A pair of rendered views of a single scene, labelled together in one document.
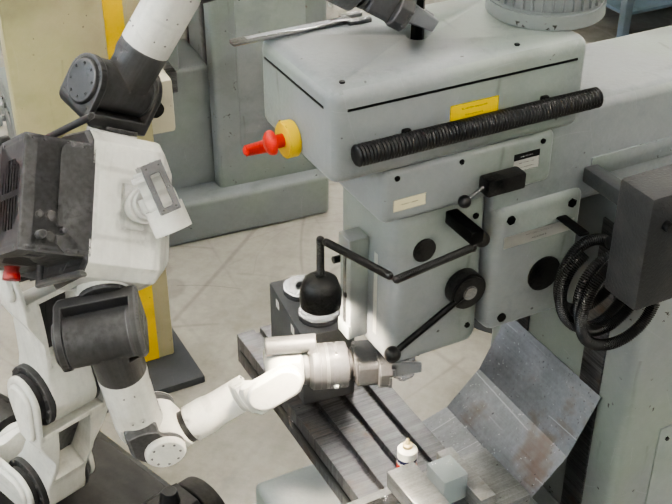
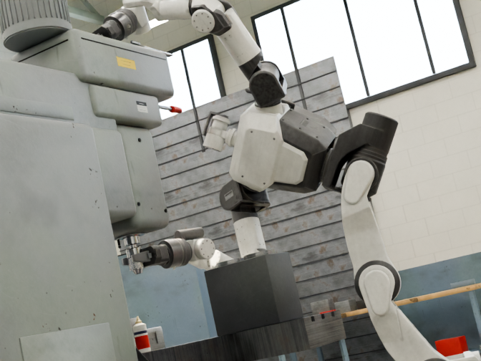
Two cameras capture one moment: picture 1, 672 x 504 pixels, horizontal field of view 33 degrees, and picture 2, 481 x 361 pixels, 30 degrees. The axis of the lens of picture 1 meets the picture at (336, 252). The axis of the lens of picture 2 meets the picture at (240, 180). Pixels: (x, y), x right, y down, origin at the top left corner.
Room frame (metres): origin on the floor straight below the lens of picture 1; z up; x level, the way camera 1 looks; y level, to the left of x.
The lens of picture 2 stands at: (4.14, -1.32, 0.97)
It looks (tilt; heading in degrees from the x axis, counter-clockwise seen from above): 9 degrees up; 146
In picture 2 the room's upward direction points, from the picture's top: 13 degrees counter-clockwise
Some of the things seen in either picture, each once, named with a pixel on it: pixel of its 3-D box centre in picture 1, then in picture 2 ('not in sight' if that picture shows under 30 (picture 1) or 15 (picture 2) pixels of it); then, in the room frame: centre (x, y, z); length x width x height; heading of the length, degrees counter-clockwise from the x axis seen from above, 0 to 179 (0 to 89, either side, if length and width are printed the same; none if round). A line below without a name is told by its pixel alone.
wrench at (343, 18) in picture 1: (300, 28); (149, 49); (1.72, 0.06, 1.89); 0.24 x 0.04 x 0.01; 119
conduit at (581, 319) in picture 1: (594, 282); not in sight; (1.65, -0.46, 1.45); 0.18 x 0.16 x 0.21; 118
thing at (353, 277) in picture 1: (353, 283); not in sight; (1.65, -0.03, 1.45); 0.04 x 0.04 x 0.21; 28
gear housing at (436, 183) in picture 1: (433, 147); (98, 117); (1.72, -0.17, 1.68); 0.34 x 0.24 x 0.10; 118
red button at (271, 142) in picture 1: (274, 142); not in sight; (1.59, 0.10, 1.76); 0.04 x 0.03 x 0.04; 28
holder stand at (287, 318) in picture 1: (311, 334); (253, 291); (2.02, 0.05, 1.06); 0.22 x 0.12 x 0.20; 21
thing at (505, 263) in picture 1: (498, 230); (78, 182); (1.79, -0.30, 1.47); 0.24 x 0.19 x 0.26; 28
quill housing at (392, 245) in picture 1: (409, 256); (119, 183); (1.71, -0.13, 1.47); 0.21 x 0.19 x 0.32; 28
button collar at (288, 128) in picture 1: (288, 138); not in sight; (1.60, 0.08, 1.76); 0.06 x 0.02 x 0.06; 28
